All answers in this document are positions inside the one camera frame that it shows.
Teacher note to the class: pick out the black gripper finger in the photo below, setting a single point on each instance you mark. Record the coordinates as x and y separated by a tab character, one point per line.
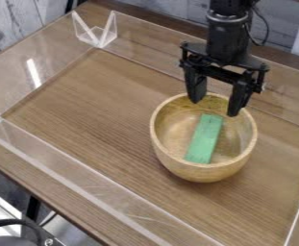
239	98
195	81

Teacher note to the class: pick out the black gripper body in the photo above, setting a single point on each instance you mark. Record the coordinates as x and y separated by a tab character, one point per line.
195	57

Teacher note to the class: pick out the green rectangular block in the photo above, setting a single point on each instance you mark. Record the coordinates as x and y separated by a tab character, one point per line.
203	140

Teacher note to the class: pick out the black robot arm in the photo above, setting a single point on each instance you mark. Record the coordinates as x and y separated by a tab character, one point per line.
223	58

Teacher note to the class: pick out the wooden brown bowl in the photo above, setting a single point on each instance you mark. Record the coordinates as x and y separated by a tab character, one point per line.
172	124

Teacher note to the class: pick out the black table leg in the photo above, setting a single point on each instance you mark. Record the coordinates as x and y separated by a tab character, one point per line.
33	208

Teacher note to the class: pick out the clear acrylic corner bracket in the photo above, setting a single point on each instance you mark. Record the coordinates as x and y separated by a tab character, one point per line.
97	37

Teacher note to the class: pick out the clear acrylic barrier wall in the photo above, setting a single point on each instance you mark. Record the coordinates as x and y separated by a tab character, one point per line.
74	109

